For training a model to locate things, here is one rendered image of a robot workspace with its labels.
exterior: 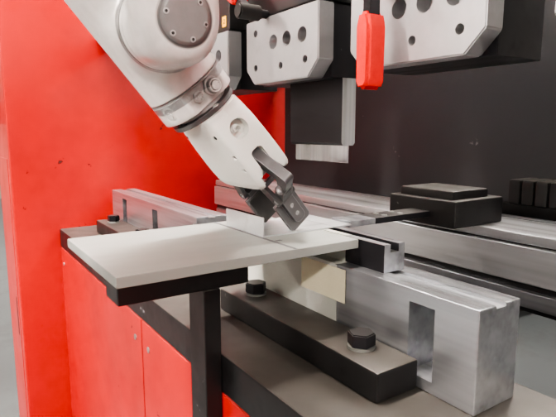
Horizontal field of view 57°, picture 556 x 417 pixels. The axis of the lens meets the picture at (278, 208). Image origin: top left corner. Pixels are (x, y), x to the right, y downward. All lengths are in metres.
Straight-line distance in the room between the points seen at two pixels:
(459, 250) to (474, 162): 0.34
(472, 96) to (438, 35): 0.65
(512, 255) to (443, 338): 0.28
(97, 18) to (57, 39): 0.88
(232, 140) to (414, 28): 0.20
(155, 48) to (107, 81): 0.97
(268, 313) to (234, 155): 0.20
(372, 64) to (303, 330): 0.28
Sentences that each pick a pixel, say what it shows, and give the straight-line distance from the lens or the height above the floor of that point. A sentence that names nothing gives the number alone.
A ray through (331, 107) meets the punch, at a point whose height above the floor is 1.14.
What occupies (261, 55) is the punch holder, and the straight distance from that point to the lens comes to 0.66.
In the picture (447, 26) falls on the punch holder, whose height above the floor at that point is 1.20.
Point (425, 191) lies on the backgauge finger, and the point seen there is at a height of 1.03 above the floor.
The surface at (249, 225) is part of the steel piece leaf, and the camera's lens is 0.58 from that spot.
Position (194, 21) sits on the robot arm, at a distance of 0.44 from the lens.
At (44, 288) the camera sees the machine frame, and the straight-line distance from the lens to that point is 1.41.
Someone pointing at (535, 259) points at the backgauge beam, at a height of 0.96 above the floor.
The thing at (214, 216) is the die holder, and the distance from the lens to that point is 0.90.
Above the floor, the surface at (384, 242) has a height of 1.00.
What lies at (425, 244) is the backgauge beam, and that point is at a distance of 0.82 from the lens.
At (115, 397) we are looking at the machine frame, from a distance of 1.06.
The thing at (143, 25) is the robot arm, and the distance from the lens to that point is 0.44.
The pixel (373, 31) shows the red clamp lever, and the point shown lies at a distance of 0.46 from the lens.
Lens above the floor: 1.12
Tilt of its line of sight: 9 degrees down
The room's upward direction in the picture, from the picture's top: straight up
